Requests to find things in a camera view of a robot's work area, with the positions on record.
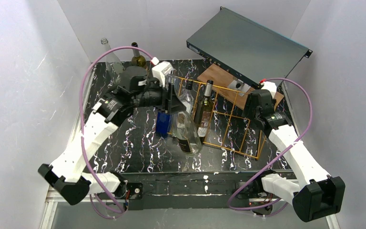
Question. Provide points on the clear tall empty bottle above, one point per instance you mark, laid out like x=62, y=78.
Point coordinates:
x=114, y=67

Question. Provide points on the blue tall glass bottle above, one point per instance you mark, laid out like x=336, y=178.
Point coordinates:
x=163, y=124

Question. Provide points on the wooden board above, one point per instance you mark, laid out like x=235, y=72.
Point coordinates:
x=225, y=83

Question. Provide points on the grey rack-mount network switch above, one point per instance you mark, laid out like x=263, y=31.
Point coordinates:
x=246, y=49

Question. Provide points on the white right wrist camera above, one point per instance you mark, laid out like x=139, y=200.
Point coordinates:
x=270, y=86

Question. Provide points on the clear labelled wine bottle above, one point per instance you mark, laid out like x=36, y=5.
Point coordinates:
x=183, y=127

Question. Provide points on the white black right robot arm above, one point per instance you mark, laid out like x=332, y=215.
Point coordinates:
x=317, y=194

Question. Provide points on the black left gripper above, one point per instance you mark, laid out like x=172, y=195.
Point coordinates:
x=170, y=100

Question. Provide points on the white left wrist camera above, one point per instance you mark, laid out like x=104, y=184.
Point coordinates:
x=161, y=70

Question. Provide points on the grey metal bracket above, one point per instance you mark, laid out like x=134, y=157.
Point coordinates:
x=239, y=85

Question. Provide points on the dark green wine bottle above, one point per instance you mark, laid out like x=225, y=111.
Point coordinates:
x=139, y=60

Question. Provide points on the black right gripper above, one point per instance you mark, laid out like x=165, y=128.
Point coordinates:
x=250, y=105

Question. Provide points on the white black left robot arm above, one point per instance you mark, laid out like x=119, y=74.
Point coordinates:
x=66, y=173

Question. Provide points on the gold wire wine rack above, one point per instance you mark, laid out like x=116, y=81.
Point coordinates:
x=228, y=133

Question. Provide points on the clear square liquor bottle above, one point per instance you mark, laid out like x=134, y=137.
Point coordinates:
x=186, y=97

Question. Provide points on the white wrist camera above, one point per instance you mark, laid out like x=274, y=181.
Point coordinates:
x=161, y=70
x=270, y=86

